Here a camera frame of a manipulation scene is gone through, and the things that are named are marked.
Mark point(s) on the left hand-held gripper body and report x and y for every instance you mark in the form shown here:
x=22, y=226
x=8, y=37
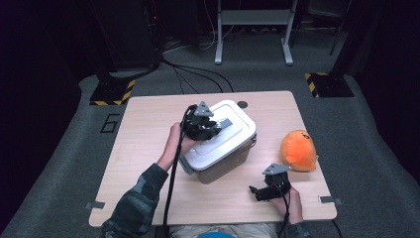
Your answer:
x=193, y=125

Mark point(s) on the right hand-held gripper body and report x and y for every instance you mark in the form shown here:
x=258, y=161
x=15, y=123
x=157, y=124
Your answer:
x=279, y=183

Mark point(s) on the clear grey storage box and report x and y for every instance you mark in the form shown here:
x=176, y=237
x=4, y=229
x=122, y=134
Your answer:
x=224, y=168

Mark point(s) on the orange plush toy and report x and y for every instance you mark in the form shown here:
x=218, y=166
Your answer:
x=298, y=150

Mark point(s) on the person's left hand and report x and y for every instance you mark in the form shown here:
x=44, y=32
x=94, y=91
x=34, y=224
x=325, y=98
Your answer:
x=176, y=143

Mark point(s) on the person's right hand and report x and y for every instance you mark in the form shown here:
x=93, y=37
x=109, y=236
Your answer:
x=294, y=206

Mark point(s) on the blue round object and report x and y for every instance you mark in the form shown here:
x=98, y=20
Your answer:
x=214, y=235

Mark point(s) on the black cabinet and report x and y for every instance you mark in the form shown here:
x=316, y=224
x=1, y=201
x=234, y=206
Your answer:
x=128, y=33

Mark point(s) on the black yellow striped base plate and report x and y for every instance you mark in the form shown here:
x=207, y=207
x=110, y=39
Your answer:
x=110, y=94
x=330, y=85

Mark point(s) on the white metal stand frame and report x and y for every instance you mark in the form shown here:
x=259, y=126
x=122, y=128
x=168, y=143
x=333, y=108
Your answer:
x=254, y=16

